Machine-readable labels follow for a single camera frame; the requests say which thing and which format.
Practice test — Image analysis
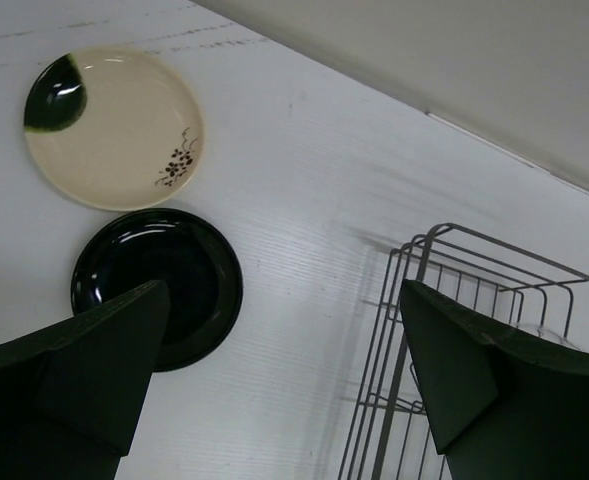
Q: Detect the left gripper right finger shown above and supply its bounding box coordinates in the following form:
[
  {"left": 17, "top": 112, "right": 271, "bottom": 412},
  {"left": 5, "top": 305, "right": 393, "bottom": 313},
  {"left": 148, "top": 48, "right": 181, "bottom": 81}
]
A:
[{"left": 400, "top": 280, "right": 589, "bottom": 479}]

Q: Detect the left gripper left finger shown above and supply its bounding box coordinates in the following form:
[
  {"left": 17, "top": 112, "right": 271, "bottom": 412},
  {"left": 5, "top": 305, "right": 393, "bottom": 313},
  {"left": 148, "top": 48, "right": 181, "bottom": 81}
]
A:
[{"left": 0, "top": 281, "right": 170, "bottom": 479}]

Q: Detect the clear glass plate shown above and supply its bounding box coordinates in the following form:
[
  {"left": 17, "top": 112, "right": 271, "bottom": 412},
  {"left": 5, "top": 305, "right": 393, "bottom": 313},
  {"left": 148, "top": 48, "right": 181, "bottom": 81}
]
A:
[{"left": 512, "top": 322, "right": 581, "bottom": 351}]

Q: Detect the black plate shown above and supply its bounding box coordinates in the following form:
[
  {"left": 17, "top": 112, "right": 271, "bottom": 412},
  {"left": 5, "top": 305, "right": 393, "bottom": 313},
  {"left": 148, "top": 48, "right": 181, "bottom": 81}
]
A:
[{"left": 70, "top": 208, "right": 244, "bottom": 372}]

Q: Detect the cream plate with flowers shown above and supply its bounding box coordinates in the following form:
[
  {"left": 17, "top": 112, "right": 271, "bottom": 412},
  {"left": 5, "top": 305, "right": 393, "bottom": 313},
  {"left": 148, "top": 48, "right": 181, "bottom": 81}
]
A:
[{"left": 23, "top": 46, "right": 206, "bottom": 212}]

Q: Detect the grey wire dish rack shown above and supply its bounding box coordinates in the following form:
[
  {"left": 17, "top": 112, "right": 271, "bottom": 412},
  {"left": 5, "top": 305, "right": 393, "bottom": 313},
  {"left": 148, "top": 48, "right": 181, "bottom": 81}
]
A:
[{"left": 338, "top": 223, "right": 589, "bottom": 479}]

